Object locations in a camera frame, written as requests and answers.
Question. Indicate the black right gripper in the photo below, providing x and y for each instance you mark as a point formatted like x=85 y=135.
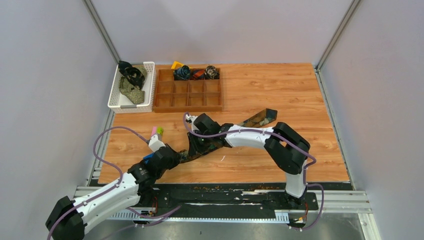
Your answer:
x=194 y=148

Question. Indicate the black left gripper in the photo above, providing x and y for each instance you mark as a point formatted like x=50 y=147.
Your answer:
x=175 y=161

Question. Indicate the dark patterned necktie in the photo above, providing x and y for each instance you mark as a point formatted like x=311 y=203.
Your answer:
x=199 y=147

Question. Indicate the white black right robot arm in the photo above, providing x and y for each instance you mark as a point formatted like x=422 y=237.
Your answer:
x=283 y=144

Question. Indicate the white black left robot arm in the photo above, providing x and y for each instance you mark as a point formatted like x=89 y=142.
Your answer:
x=71 y=219

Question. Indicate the blue toy block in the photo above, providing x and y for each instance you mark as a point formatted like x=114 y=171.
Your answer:
x=148 y=157

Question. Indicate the colourful toy blocks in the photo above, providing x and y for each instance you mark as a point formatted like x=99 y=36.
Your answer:
x=157 y=130

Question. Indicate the wooden compartment tray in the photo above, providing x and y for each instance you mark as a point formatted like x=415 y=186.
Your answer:
x=193 y=95

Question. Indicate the rolled orange striped tie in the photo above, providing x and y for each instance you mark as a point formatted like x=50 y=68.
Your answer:
x=197 y=74

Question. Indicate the rolled brown floral tie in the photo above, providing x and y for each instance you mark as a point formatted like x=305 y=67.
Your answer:
x=211 y=73

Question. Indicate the rolled dark blue tie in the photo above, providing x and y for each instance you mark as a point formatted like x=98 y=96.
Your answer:
x=182 y=73

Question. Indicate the yellow object behind tray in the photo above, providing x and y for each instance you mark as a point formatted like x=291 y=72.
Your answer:
x=176 y=65

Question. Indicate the olive green tie in basket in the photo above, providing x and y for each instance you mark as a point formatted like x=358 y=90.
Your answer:
x=133 y=93

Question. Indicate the white plastic basket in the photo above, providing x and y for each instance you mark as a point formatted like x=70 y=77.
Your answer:
x=121 y=104

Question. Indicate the black patterned tie in basket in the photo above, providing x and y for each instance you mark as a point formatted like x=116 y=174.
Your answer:
x=134 y=75

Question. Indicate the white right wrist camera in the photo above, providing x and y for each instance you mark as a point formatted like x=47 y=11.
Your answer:
x=189 y=119

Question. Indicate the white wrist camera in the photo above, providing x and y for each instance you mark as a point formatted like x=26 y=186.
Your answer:
x=155 y=142
x=189 y=119

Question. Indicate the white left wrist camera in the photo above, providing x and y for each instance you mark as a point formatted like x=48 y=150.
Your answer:
x=155 y=142

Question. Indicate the aluminium frame rail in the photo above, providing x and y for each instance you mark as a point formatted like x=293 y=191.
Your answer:
x=95 y=17

